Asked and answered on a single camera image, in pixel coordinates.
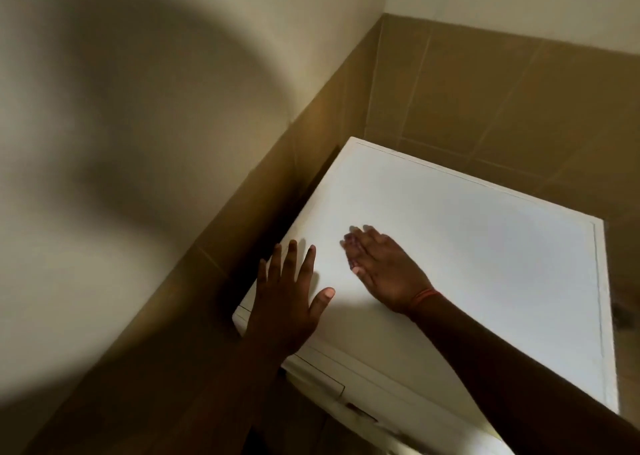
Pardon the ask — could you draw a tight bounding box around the person's right hand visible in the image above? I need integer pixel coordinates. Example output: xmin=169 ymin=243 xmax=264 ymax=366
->
xmin=339 ymin=225 xmax=435 ymax=316

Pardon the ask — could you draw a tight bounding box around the red wrist thread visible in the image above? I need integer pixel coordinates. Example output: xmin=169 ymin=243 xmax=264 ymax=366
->
xmin=407 ymin=288 xmax=443 ymax=315

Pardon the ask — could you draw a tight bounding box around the person's left forearm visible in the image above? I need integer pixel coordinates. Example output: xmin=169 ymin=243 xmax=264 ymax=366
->
xmin=135 ymin=337 xmax=301 ymax=455

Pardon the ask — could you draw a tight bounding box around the white washing machine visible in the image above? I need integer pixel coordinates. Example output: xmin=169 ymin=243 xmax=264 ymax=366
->
xmin=232 ymin=136 xmax=621 ymax=455

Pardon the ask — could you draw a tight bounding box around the person's left hand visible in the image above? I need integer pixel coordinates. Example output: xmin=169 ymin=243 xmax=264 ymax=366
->
xmin=245 ymin=239 xmax=336 ymax=358

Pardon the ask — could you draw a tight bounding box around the person's right forearm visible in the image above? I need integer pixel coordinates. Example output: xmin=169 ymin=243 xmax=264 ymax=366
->
xmin=407 ymin=292 xmax=640 ymax=455

